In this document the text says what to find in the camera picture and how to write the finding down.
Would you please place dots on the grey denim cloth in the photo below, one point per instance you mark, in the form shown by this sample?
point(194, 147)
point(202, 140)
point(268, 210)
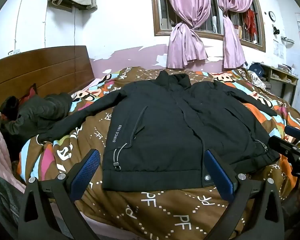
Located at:
point(2, 200)

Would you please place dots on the round wall clock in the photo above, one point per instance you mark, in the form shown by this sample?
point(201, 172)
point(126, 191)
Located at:
point(272, 16)

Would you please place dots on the floral cloth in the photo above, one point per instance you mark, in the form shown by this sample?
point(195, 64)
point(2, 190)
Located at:
point(258, 80)

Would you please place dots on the dark blue cap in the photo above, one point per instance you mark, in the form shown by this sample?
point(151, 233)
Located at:
point(256, 68)

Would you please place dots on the wooden wall shelf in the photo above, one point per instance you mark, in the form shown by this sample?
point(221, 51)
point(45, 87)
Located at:
point(64, 5)

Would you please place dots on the wooden desk shelf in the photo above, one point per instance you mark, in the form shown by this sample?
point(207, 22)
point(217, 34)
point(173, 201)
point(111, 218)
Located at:
point(287, 85)

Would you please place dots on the black jacket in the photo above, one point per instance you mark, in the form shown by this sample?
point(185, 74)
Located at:
point(160, 130)

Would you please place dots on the dark cloth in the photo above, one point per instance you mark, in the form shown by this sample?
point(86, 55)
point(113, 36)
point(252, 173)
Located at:
point(9, 107)

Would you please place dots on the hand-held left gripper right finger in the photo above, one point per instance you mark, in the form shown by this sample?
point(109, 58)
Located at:
point(220, 177)

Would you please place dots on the metal wall rack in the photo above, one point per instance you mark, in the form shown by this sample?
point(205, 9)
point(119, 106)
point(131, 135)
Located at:
point(287, 39)

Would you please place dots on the black wall fixture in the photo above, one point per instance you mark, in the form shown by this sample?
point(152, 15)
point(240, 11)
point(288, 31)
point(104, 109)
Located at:
point(276, 31)

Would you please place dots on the dark green jacket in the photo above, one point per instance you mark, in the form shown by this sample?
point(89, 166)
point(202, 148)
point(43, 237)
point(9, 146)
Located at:
point(39, 112)

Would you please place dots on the pink curtain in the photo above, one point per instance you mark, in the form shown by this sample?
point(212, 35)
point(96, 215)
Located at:
point(231, 45)
point(185, 45)

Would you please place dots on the white wall paper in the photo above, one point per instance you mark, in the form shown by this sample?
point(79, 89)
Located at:
point(279, 48)

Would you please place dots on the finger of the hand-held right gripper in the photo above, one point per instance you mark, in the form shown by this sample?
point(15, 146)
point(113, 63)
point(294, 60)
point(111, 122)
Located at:
point(282, 144)
point(296, 131)

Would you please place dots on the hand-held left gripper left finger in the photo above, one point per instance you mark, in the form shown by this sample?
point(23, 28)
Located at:
point(86, 170)

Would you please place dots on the white power socket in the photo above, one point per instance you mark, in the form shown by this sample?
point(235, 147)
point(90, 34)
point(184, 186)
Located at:
point(14, 52)

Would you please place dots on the red hanging garment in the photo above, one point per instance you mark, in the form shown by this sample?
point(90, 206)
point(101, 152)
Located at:
point(251, 22)

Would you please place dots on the brown printed blanket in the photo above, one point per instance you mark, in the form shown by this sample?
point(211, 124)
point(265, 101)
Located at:
point(165, 205)

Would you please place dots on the wooden headboard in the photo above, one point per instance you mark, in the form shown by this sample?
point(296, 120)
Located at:
point(39, 70)

